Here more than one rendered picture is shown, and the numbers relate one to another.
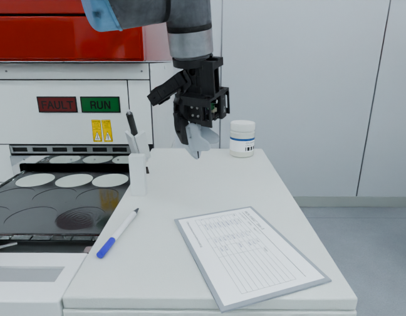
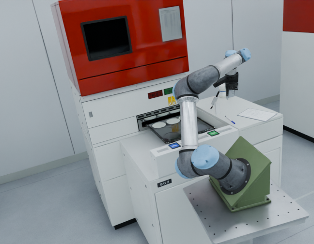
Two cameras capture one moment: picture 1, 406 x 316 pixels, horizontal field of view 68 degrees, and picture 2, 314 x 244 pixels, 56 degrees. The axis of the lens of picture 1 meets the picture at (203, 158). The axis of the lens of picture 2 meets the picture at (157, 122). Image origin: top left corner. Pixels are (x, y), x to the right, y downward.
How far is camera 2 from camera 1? 1.66 m
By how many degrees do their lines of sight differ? 19
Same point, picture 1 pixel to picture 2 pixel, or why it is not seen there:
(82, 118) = (164, 97)
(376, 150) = (240, 78)
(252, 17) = not seen: hidden behind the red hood
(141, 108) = not seen: hidden behind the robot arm
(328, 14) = (203, 8)
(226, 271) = (259, 117)
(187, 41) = (233, 71)
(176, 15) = not seen: hidden behind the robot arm
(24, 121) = (142, 104)
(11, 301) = (230, 132)
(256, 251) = (261, 114)
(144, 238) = (236, 119)
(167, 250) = (244, 119)
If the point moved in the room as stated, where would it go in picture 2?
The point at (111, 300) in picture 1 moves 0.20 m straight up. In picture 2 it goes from (246, 127) to (246, 96)
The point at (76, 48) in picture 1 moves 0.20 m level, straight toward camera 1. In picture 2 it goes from (167, 72) to (189, 74)
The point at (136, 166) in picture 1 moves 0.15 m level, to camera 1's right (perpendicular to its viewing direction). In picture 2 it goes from (217, 105) to (235, 100)
